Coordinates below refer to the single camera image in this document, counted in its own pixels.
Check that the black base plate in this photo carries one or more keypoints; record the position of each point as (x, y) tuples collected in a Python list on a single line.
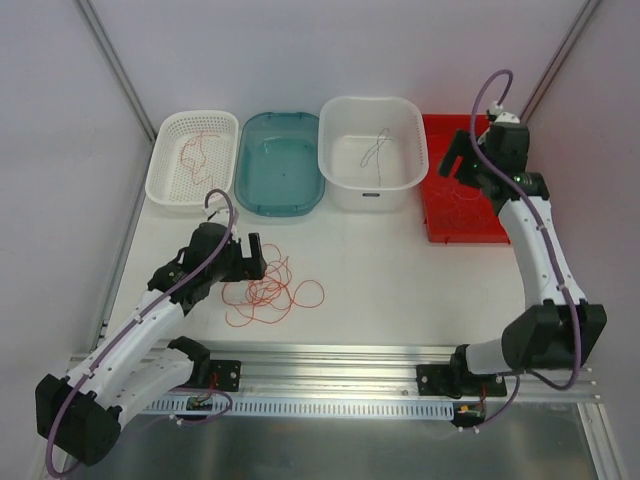
[(444, 380), (223, 375)]

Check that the teal transparent plastic bin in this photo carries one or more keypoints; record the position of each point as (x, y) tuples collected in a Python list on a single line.
[(277, 172)]

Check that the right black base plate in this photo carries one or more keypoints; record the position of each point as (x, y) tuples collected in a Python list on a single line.
[(444, 380)]

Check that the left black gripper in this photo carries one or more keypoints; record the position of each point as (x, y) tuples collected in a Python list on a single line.
[(240, 263)]

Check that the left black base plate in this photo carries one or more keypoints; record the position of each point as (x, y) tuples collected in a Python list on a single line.
[(223, 375)]

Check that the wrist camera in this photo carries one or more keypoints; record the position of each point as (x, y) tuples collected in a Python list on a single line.
[(222, 220), (499, 117)]

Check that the white perforated basket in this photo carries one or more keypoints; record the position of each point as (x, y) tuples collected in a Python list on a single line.
[(194, 153)]

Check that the aluminium mounting rail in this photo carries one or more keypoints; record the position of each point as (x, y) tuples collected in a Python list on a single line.
[(273, 370)]

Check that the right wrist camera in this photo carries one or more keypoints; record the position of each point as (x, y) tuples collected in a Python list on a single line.
[(499, 117)]

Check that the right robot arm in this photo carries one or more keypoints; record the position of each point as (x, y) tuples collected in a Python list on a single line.
[(559, 326)]

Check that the red plastic tray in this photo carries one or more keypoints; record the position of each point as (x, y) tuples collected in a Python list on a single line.
[(454, 213)]

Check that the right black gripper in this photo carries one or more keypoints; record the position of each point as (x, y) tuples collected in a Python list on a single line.
[(470, 163)]

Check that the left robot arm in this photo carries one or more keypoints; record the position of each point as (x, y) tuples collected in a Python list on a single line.
[(84, 412)]

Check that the white slotted cable duct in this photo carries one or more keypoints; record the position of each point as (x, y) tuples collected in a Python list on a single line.
[(403, 409)]

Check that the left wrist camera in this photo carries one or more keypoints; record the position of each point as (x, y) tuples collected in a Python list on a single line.
[(222, 220)]

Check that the white plastic tub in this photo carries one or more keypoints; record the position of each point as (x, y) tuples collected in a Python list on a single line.
[(372, 152)]

